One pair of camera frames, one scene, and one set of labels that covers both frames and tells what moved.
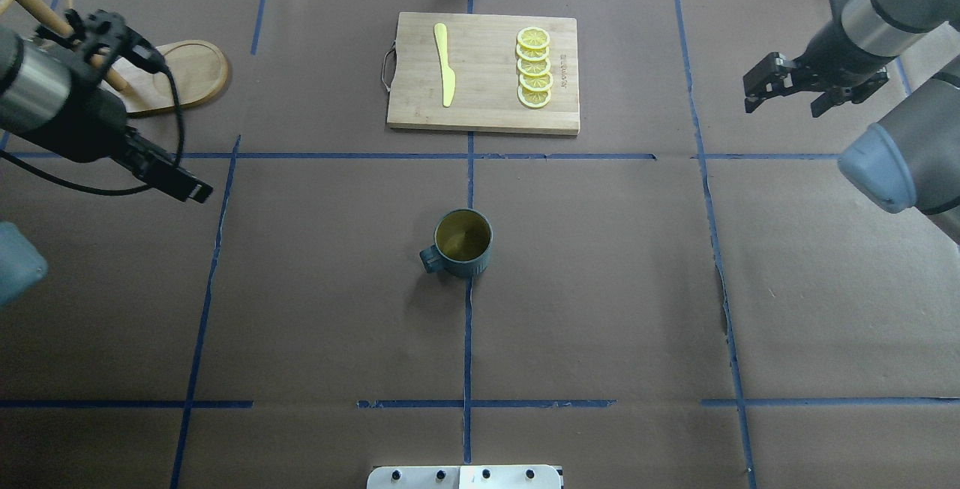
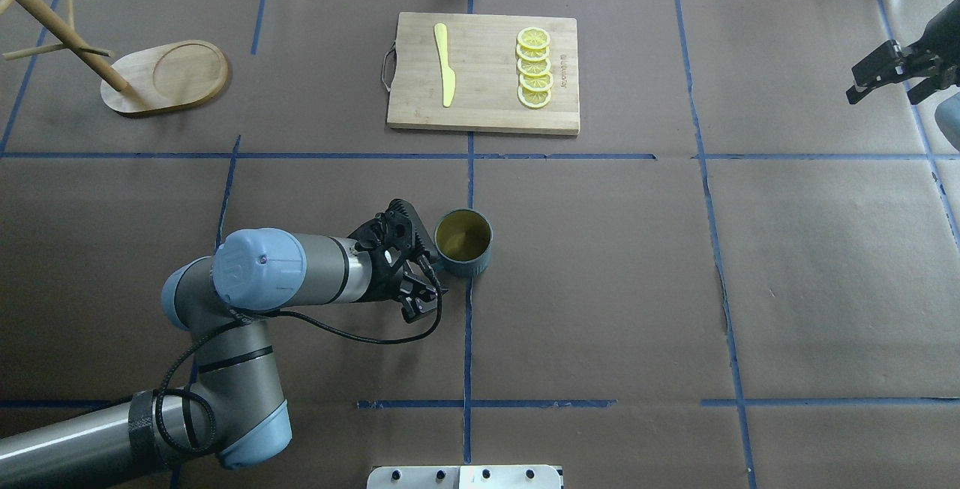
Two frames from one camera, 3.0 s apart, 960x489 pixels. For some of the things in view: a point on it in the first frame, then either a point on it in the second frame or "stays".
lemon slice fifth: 533,99 stays
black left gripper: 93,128 -> 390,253
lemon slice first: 533,37 stays
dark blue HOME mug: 463,244 stays
